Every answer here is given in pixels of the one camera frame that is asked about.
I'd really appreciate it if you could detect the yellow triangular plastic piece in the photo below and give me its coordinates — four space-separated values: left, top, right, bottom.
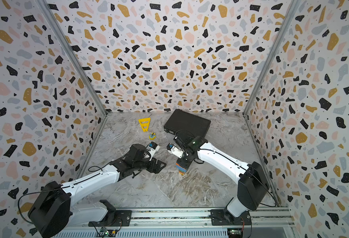
138 118 151 132

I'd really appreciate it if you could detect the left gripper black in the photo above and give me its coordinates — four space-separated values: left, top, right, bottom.
133 155 167 174

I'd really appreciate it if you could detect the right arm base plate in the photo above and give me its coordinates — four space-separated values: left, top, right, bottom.
210 209 252 226

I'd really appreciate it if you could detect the black carrying case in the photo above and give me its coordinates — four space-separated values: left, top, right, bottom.
163 109 211 137

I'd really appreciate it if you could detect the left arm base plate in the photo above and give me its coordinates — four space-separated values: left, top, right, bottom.
88 210 132 227

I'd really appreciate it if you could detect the small yellow round toy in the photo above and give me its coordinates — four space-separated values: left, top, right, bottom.
149 132 156 140

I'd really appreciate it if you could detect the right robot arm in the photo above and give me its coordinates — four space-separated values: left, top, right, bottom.
166 136 276 224

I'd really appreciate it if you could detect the blue lego brick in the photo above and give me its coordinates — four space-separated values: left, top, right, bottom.
176 163 187 174

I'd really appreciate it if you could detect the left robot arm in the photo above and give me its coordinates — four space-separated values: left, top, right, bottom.
28 142 166 238

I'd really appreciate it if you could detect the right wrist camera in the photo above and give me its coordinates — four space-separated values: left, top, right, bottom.
166 143 183 158

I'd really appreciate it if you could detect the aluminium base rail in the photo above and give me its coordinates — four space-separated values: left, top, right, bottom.
56 207 299 238

